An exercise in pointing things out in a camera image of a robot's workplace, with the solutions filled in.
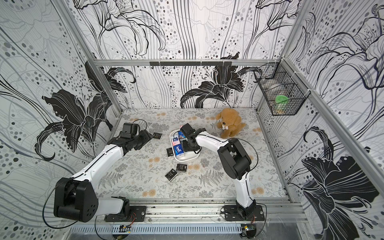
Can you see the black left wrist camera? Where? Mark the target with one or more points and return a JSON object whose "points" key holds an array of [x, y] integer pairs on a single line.
{"points": [[129, 131]]}

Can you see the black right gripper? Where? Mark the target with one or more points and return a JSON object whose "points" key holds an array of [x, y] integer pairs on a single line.
{"points": [[190, 142]]}

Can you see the white plastic storage box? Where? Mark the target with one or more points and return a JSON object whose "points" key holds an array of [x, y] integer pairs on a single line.
{"points": [[189, 156]]}

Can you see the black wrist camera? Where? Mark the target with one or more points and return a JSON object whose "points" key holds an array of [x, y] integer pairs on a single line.
{"points": [[188, 131], [129, 131]]}

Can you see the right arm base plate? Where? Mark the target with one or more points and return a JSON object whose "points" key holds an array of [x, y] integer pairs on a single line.
{"points": [[233, 213]]}

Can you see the black wire wall basket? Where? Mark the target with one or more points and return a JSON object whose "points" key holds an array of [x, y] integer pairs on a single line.
{"points": [[276, 79]]}

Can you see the dark blue Tempo tissue pack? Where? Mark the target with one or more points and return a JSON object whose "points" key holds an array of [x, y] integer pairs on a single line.
{"points": [[178, 150]]}

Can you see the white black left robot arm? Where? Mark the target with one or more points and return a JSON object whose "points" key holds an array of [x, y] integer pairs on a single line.
{"points": [[75, 197]]}

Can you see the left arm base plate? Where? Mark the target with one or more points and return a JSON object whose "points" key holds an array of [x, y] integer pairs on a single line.
{"points": [[135, 214]]}

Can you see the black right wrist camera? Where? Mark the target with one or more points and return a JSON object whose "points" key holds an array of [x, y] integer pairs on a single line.
{"points": [[188, 131]]}

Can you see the blue pink tissue pack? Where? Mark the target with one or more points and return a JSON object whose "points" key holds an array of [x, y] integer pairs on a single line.
{"points": [[176, 142]]}

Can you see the brown plush dog toy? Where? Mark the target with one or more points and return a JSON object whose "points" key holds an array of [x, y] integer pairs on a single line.
{"points": [[230, 122]]}

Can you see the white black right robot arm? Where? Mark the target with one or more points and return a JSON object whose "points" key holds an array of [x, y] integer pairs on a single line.
{"points": [[235, 161]]}

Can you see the blue Vinda tissue pack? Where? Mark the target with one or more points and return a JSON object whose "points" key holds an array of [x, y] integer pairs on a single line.
{"points": [[181, 135]]}

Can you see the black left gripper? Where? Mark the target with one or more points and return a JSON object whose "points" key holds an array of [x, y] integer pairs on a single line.
{"points": [[147, 137]]}

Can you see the white slotted cable duct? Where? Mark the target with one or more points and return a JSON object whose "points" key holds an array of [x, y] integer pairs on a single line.
{"points": [[162, 229]]}

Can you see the green lidded cup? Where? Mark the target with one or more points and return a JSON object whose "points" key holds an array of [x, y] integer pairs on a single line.
{"points": [[281, 102]]}

